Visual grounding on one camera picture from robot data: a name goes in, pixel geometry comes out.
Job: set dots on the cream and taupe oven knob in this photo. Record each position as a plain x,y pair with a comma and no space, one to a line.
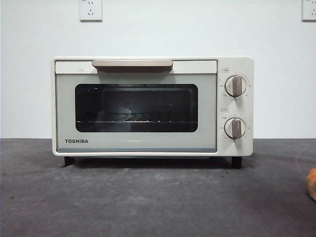
235,128
236,86

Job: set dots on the golden braided bread loaf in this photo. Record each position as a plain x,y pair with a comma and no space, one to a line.
312,184

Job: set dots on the white wall power socket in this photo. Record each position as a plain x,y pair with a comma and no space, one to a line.
309,11
90,11

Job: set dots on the cream Toshiba toaster oven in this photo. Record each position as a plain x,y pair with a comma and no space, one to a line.
247,66

